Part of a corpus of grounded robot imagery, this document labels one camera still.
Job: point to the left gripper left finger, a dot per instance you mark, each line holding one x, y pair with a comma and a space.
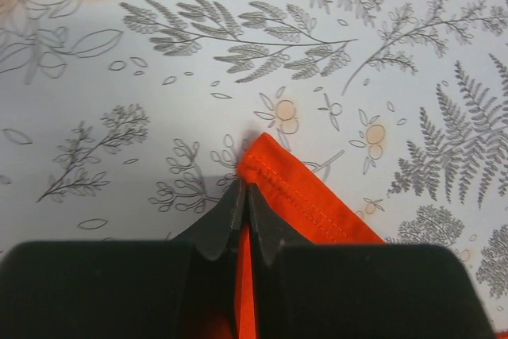
181, 288

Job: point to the orange t shirt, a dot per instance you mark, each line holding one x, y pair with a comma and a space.
302, 200

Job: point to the floral tablecloth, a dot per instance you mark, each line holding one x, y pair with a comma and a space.
126, 119

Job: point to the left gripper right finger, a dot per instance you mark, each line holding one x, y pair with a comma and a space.
305, 290

